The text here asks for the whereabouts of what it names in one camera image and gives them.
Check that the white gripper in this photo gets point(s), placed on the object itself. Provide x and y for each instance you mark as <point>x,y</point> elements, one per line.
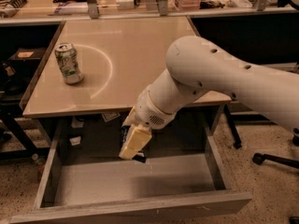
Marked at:
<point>149,112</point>

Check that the blue rxbar wrapper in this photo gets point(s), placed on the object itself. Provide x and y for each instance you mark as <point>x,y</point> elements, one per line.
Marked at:
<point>124,133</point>

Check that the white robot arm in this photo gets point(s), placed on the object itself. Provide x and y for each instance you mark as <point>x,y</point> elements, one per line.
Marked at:
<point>195,66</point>

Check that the open grey wooden drawer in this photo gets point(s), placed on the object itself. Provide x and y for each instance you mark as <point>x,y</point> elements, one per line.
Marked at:
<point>182,177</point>

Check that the green white soda can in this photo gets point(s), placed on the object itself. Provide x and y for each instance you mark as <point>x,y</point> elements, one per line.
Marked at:
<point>66,57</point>

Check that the black office chair base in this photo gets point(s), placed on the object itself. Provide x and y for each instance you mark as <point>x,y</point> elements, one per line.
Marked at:
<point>259,158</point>

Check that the dark box with label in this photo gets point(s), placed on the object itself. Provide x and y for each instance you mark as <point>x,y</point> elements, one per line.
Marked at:
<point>28,56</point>

